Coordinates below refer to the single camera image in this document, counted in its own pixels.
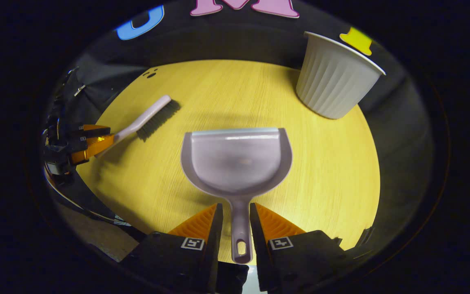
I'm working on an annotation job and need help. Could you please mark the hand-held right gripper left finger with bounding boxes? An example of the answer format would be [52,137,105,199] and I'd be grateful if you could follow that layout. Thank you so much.
[121,203,224,294]

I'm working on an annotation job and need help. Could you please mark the white ribbed garbage bin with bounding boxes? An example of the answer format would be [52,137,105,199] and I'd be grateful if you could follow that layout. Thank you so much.
[296,31,386,120]

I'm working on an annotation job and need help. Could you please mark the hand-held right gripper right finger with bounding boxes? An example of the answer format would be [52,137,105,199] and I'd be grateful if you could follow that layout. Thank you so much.
[249,202,348,292]

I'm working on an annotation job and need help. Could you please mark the black backdrop cloth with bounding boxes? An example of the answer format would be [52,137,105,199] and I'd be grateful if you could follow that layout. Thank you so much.
[55,0,435,254]

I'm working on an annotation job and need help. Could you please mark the lilac plastic dustpan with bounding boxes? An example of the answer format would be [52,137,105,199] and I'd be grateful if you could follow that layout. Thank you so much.
[180,127,293,265]

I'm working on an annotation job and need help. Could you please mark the small lilac broom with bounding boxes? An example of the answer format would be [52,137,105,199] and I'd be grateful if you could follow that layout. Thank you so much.
[95,95,181,158]

